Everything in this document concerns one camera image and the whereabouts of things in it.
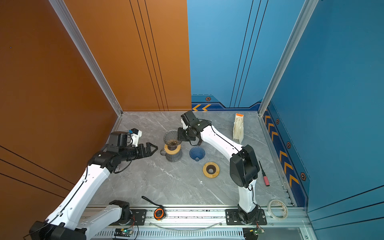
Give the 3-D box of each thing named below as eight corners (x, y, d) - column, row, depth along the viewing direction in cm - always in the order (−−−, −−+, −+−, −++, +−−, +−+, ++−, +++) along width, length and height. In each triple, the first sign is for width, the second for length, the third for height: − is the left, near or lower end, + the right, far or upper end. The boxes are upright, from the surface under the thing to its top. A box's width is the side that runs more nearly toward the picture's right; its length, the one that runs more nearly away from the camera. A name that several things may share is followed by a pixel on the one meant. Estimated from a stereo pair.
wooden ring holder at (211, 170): (202, 178, 88) (203, 176, 86) (202, 163, 94) (202, 161, 92) (219, 178, 88) (220, 176, 86) (218, 163, 94) (218, 161, 92)
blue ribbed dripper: (188, 157, 96) (188, 152, 91) (193, 149, 100) (193, 144, 95) (201, 163, 94) (201, 158, 89) (205, 154, 98) (206, 149, 93)
